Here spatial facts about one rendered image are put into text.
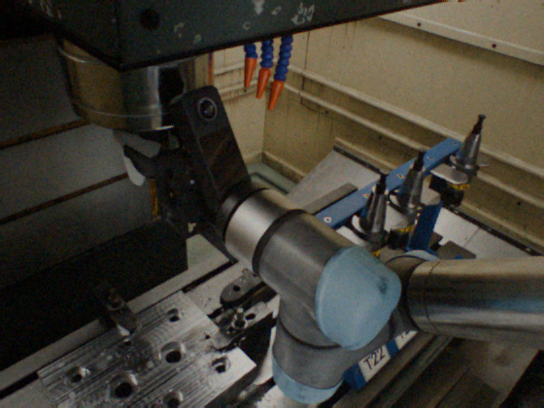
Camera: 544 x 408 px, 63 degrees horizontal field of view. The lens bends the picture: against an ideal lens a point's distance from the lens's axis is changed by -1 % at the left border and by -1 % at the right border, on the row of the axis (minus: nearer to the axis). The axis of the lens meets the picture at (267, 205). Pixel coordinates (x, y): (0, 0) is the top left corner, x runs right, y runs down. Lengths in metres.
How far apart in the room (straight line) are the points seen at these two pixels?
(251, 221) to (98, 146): 0.71
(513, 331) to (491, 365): 0.93
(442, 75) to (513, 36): 0.21
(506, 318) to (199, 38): 0.31
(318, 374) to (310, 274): 0.12
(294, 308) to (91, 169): 0.78
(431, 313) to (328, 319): 0.13
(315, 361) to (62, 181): 0.77
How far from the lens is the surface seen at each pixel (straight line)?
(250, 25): 0.33
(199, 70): 0.48
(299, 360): 0.43
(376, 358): 0.95
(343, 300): 0.35
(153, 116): 0.47
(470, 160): 1.01
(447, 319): 0.45
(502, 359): 1.35
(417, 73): 1.47
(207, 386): 0.81
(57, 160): 1.04
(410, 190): 0.82
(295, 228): 0.38
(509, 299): 0.41
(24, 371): 1.01
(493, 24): 1.35
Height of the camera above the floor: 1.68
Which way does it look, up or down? 37 degrees down
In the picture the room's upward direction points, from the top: 5 degrees clockwise
